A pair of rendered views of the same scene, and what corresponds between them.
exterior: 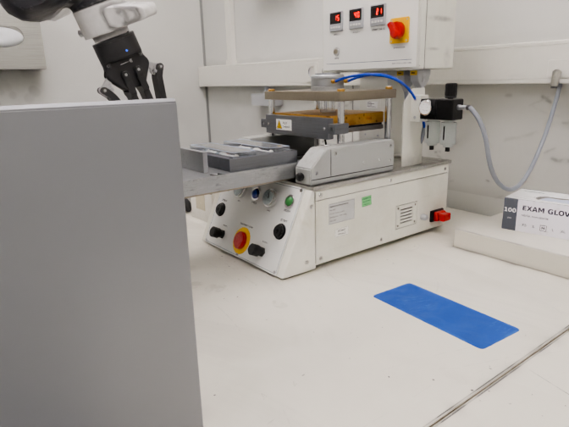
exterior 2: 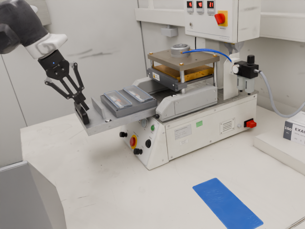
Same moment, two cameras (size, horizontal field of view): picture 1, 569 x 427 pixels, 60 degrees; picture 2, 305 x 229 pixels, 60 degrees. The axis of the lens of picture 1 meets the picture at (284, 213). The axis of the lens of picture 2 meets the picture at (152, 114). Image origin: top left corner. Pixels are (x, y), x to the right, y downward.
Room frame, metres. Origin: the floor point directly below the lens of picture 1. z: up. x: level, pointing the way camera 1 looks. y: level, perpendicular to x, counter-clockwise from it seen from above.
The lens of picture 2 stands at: (0.12, -0.22, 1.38)
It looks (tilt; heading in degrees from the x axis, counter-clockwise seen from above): 26 degrees down; 14
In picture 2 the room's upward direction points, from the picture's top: 7 degrees counter-clockwise
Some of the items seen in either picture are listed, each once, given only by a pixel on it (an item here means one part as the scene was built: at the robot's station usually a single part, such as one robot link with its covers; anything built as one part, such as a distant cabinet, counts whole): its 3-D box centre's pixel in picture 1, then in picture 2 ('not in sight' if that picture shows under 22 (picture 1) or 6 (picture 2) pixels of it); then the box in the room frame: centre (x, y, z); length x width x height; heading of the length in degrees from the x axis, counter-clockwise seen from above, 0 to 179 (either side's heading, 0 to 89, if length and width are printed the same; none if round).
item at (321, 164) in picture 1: (345, 160); (185, 102); (1.05, -0.13, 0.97); 0.26 x 0.05 x 0.07; 127
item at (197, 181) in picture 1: (219, 163); (116, 106); (1.02, 0.13, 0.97); 0.30 x 0.22 x 0.08; 127
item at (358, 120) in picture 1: (329, 108); (182, 65); (1.20, -0.11, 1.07); 0.22 x 0.17 x 0.10; 37
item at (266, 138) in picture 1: (272, 148); (154, 84); (1.27, 0.03, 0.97); 0.25 x 0.05 x 0.07; 127
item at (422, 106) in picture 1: (438, 117); (243, 74); (1.10, -0.35, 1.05); 0.15 x 0.05 x 0.15; 37
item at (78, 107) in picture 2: not in sight; (81, 112); (0.94, 0.24, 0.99); 0.15 x 0.02 x 0.04; 37
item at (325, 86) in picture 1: (342, 100); (190, 60); (1.21, -0.15, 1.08); 0.31 x 0.24 x 0.13; 37
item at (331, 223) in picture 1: (330, 202); (185, 116); (1.18, -0.12, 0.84); 0.53 x 0.37 x 0.17; 127
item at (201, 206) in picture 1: (227, 199); not in sight; (1.42, 0.17, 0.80); 0.19 x 0.13 x 0.09; 127
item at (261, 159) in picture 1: (238, 155); (127, 100); (1.05, 0.10, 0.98); 0.20 x 0.17 x 0.03; 37
